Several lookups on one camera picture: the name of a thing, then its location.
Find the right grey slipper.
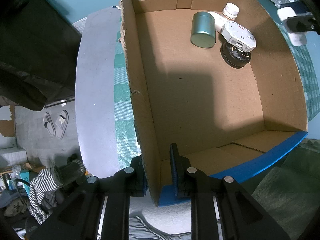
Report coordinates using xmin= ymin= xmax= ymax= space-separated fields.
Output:
xmin=55 ymin=110 xmax=69 ymax=140

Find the left grey slipper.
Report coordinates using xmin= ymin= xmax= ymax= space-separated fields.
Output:
xmin=43 ymin=112 xmax=56 ymax=137

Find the black round fan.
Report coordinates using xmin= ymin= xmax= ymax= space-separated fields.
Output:
xmin=220 ymin=42 xmax=251 ymax=69

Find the dark green cushion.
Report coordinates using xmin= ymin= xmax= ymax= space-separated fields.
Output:
xmin=252 ymin=141 xmax=319 ymax=239

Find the white oval case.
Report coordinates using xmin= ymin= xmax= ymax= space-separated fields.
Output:
xmin=208 ymin=11 xmax=228 ymax=33

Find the blue cardboard box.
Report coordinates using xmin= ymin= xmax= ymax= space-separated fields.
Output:
xmin=120 ymin=0 xmax=308 ymax=205

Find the green checkered tablecloth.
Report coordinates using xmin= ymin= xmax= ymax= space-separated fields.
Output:
xmin=114 ymin=20 xmax=141 ymax=168

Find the white octagonal device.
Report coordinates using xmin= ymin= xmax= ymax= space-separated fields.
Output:
xmin=221 ymin=21 xmax=257 ymax=53

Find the teal metal tin can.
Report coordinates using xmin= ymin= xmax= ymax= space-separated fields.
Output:
xmin=190 ymin=11 xmax=216 ymax=48

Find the white pill bottle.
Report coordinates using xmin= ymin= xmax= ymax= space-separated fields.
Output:
xmin=222 ymin=2 xmax=240 ymax=21

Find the white charger block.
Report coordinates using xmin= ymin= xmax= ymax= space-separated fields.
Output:
xmin=277 ymin=6 xmax=307 ymax=47

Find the grey slipper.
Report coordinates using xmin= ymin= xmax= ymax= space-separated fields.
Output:
xmin=55 ymin=110 xmax=69 ymax=140
xmin=43 ymin=112 xmax=56 ymax=137

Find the striped clothing pile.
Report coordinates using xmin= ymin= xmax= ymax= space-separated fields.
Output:
xmin=28 ymin=159 xmax=86 ymax=225

